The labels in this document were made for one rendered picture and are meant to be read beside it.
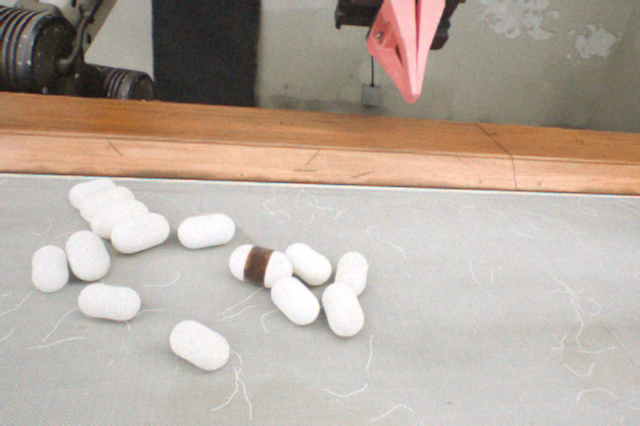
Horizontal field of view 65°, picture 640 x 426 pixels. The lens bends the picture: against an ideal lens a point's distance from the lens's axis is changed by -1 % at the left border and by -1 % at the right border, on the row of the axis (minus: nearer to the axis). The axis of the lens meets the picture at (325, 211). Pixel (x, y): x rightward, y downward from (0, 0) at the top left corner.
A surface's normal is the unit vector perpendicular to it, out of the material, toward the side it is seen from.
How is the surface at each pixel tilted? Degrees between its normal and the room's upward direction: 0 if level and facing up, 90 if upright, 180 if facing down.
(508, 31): 90
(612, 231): 0
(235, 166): 45
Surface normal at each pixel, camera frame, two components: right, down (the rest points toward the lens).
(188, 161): 0.21, -0.24
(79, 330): 0.13, -0.86
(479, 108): 0.07, 0.50
